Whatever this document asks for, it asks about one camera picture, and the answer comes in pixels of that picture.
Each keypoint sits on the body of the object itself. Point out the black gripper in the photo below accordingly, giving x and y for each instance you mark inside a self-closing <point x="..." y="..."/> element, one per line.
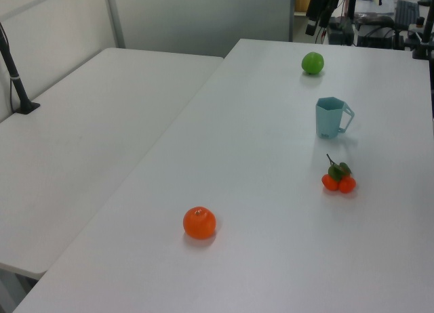
<point x="314" y="4"/>

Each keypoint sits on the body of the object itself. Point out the light blue hexagonal mug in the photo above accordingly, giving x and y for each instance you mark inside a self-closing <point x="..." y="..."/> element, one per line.
<point x="328" y="120"/>

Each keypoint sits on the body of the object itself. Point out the black equipment box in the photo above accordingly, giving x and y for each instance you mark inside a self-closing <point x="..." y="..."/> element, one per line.
<point x="343" y="33"/>

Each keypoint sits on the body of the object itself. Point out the green apple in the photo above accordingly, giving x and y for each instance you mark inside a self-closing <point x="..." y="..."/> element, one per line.
<point x="312" y="63"/>

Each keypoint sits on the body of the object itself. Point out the grey striped chair back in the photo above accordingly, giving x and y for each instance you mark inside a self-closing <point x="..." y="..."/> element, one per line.
<point x="407" y="12"/>

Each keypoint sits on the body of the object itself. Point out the small mandarins cluster with leaves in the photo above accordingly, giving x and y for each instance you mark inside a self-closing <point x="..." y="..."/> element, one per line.
<point x="339" y="181"/>

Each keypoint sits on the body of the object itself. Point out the large orange mandarin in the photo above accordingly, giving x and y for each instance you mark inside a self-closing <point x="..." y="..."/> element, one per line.
<point x="199" y="223"/>

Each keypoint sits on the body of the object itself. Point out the white side table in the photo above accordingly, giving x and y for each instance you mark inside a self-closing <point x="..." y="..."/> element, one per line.
<point x="84" y="140"/>

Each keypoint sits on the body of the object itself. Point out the black camera stand pole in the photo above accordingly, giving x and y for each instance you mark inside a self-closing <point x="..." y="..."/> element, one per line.
<point x="424" y="38"/>
<point x="16" y="82"/>

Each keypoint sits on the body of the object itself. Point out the grey partition frame post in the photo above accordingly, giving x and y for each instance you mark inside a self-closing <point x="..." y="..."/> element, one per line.
<point x="115" y="18"/>

